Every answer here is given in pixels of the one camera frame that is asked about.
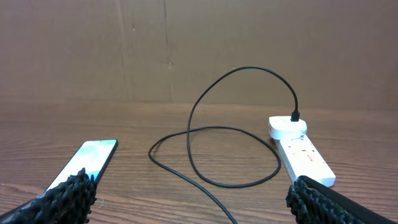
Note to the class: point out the black Samsung Galaxy smartphone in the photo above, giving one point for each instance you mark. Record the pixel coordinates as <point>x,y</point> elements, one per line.
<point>94,156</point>

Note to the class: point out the white USB charger adapter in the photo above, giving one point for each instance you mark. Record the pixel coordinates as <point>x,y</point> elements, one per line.
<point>282,128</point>

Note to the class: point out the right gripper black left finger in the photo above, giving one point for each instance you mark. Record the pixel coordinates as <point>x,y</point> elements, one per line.
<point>69,202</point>

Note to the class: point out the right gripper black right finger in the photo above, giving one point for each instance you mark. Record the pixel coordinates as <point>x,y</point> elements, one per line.
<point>313,203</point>

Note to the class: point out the white power strip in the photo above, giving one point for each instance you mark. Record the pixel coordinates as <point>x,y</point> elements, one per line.
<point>301,157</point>

